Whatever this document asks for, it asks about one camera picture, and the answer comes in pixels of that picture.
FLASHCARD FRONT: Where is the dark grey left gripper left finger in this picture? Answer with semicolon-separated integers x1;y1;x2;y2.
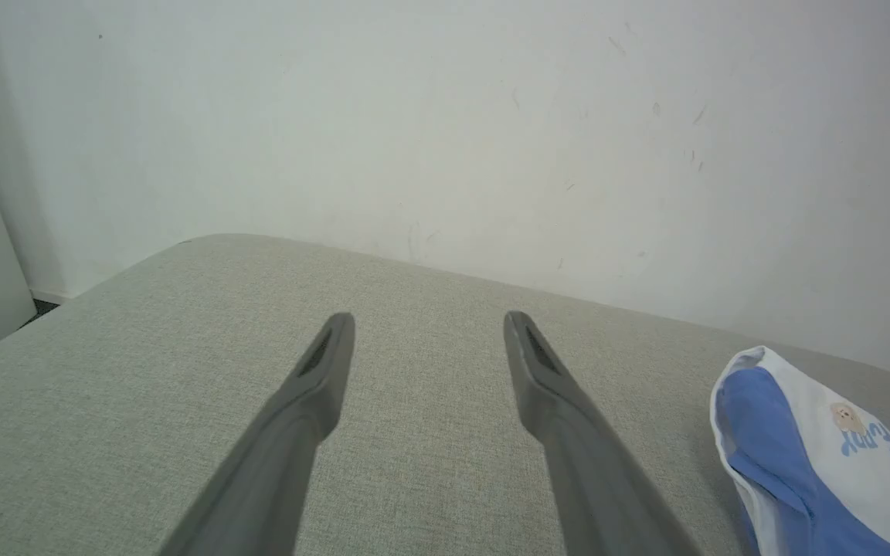
161;312;356;556

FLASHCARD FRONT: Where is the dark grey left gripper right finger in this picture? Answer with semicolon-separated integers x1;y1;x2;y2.
504;311;699;556

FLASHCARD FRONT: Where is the light grey fabric sofa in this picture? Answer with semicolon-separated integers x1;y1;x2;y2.
0;234;890;556

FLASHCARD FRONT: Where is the white and blue t-shirt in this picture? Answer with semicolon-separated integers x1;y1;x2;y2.
710;346;890;556

